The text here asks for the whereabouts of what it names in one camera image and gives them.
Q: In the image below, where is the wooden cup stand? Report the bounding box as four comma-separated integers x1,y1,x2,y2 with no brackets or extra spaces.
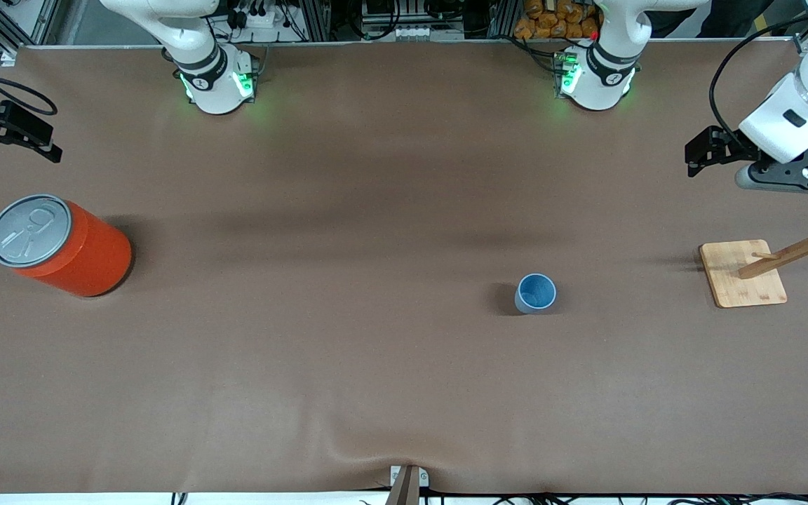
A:
699,195,808,309

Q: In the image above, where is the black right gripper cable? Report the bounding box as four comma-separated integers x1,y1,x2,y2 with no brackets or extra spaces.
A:
0,56,59,117

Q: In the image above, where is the white power strip with plugs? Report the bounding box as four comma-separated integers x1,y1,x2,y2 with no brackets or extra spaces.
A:
231,4,287,30

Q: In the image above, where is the orange can with grey lid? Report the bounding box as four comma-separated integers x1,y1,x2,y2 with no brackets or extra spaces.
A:
0,194,133,298

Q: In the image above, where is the brown camera post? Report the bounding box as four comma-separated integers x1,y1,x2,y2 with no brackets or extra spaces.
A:
384,465,421,505

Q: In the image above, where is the light blue cup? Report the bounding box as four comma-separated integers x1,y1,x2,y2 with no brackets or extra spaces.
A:
514,273,558,315

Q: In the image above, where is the orange toy food pile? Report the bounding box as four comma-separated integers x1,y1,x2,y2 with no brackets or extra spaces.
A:
514,0,600,40

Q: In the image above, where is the brown table mat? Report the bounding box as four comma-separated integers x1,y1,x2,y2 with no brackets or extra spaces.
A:
0,39,808,495

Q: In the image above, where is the metal table clamp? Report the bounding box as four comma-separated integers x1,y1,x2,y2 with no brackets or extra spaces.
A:
390,465,430,488

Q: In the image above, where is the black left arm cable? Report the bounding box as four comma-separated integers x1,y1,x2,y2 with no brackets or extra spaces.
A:
709,18,808,152

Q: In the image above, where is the aluminium frame profile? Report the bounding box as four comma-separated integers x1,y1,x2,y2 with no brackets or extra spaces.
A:
0,0,61,51
299,0,332,41
488,0,518,40

